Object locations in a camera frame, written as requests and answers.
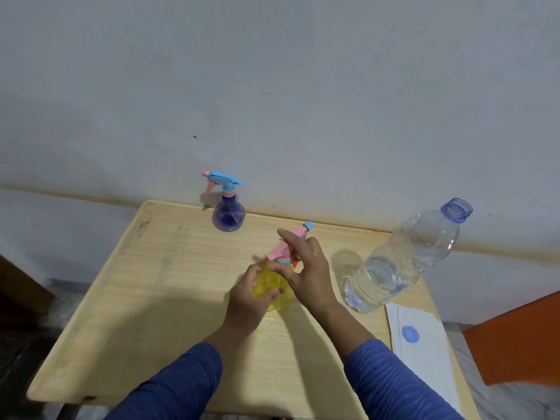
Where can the person's left hand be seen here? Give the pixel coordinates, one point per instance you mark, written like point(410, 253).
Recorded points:
point(245, 301)

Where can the person's right forearm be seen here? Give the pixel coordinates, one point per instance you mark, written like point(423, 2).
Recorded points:
point(376, 371)

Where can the blue bottle cap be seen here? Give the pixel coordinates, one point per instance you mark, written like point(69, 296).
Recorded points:
point(410, 334)

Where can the white paper sheet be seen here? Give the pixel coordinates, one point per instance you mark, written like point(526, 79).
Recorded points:
point(422, 354)

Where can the person's left thumb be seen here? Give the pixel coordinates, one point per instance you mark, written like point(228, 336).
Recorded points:
point(271, 295)

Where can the person's left forearm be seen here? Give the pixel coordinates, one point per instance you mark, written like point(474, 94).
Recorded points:
point(175, 384)

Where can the wooden table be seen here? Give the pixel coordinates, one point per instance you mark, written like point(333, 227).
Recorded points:
point(166, 301)

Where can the person's right thumb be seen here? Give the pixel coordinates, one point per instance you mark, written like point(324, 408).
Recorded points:
point(282, 273)

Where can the person's right hand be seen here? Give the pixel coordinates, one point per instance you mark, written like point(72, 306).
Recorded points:
point(313, 279)

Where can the orange chair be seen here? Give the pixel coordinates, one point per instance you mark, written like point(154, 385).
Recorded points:
point(516, 341)

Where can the dark brown furniture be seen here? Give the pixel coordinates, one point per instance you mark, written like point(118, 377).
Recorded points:
point(22, 288)

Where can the clear plastic water bottle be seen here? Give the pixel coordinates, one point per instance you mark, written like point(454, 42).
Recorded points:
point(400, 262)

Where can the purple spray bottle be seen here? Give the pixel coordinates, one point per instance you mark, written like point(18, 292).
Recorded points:
point(227, 207)

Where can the yellow spray bottle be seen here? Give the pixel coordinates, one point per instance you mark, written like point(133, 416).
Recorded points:
point(274, 284)

